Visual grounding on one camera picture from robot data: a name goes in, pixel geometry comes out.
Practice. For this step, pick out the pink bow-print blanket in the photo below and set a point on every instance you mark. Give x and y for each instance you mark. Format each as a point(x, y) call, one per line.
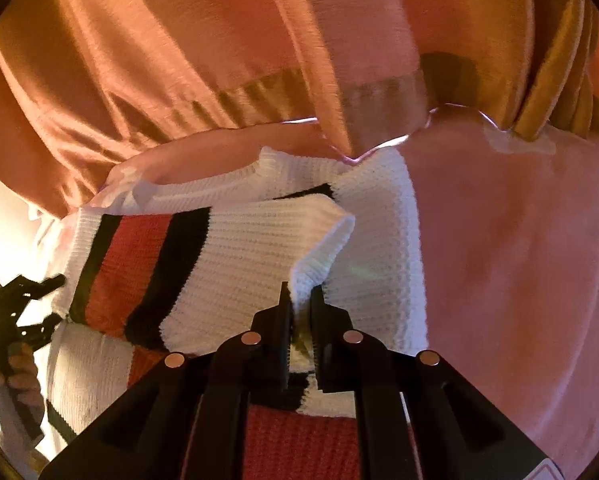
point(504, 260)

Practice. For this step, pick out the white striped knit sweater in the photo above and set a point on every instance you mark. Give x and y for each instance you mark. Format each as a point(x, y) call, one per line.
point(259, 255)

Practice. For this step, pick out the person's left hand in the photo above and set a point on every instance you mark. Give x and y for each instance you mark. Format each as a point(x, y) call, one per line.
point(19, 377)

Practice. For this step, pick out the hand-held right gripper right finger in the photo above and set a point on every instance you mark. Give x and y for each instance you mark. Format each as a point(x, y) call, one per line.
point(323, 340)

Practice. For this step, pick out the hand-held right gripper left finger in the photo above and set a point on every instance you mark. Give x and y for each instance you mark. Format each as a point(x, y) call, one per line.
point(285, 325)

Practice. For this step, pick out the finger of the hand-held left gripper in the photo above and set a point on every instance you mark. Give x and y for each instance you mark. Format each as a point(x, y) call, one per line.
point(39, 328)
point(41, 287)

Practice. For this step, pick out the orange quilt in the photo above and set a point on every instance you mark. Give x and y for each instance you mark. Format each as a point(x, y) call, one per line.
point(179, 35)

